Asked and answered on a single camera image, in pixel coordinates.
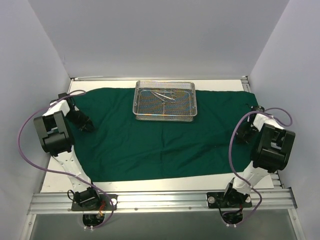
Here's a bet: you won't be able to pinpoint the green surgical drape cloth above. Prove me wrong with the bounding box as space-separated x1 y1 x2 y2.
71 88 258 182

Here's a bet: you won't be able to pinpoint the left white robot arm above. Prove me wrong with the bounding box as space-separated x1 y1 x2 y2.
33 92 101 210

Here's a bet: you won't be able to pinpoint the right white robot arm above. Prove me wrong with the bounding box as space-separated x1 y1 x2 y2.
222 105 296 207

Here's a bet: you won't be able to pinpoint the steel surgical scissors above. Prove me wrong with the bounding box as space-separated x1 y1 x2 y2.
151 91 176 103

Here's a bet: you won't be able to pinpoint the metal mesh instrument tray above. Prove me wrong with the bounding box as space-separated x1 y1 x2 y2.
132 80 198 122

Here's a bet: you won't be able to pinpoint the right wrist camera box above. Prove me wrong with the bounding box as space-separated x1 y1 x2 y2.
251 105 265 113

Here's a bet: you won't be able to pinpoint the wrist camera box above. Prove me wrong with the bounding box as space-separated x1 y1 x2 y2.
57 92 73 102
251 105 265 113

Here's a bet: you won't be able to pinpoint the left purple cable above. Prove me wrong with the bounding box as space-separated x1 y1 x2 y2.
16 90 118 228

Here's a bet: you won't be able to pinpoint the purple cable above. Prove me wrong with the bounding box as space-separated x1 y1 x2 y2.
219 107 293 223
16 90 118 228

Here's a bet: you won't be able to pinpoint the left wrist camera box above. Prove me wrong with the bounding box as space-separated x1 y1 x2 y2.
57 92 73 102

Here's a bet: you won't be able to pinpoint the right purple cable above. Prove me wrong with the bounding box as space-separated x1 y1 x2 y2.
219 107 293 223

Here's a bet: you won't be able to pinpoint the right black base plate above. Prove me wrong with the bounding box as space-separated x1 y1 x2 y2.
206 191 253 209

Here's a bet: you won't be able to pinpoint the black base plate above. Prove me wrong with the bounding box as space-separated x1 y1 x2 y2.
206 191 253 209
71 193 118 212

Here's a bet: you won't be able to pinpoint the aluminium front rail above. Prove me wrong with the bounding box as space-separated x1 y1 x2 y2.
27 188 298 215

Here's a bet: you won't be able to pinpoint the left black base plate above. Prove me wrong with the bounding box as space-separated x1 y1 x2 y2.
71 193 118 212

